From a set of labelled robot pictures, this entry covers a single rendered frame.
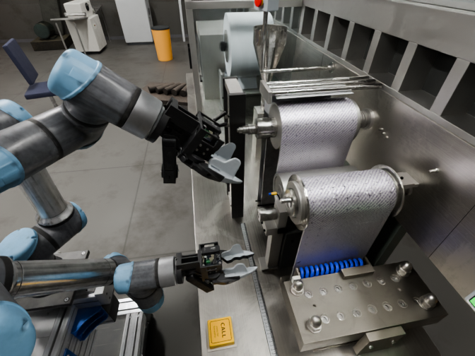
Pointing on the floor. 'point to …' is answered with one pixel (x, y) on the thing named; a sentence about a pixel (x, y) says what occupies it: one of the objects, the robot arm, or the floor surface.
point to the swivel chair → (20, 60)
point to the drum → (162, 42)
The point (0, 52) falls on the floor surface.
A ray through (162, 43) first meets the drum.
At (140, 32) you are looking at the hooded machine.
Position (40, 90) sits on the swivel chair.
